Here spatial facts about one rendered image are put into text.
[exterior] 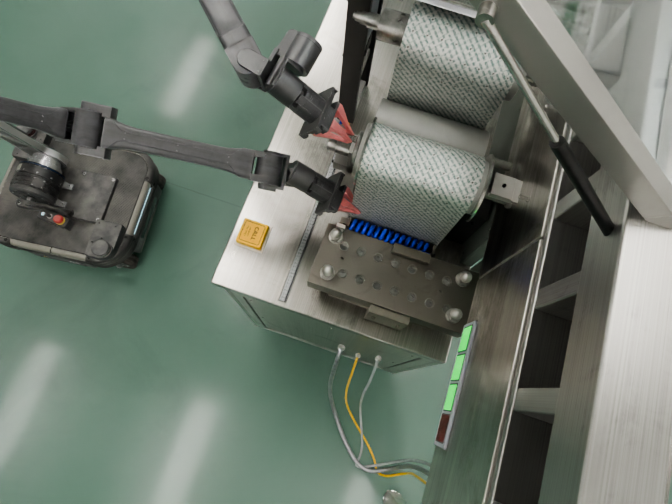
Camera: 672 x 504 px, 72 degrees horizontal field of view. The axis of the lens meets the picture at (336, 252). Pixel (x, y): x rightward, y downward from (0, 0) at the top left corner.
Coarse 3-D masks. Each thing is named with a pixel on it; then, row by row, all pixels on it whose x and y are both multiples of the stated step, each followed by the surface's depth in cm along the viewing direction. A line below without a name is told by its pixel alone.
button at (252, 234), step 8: (248, 224) 127; (256, 224) 127; (264, 224) 128; (240, 232) 127; (248, 232) 127; (256, 232) 127; (264, 232) 127; (240, 240) 126; (248, 240) 126; (256, 240) 126; (264, 240) 128; (256, 248) 127
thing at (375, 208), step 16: (368, 192) 102; (368, 208) 110; (384, 208) 107; (400, 208) 104; (416, 208) 102; (384, 224) 116; (400, 224) 113; (416, 224) 110; (432, 224) 107; (448, 224) 104; (432, 240) 116
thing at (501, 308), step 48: (528, 144) 99; (528, 192) 89; (528, 240) 80; (480, 288) 99; (528, 288) 73; (480, 336) 88; (480, 384) 79; (480, 432) 72; (432, 480) 88; (480, 480) 66
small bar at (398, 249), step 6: (396, 246) 114; (402, 246) 115; (396, 252) 114; (402, 252) 114; (408, 252) 114; (414, 252) 114; (420, 252) 114; (408, 258) 115; (414, 258) 114; (420, 258) 114; (426, 258) 114; (426, 264) 115
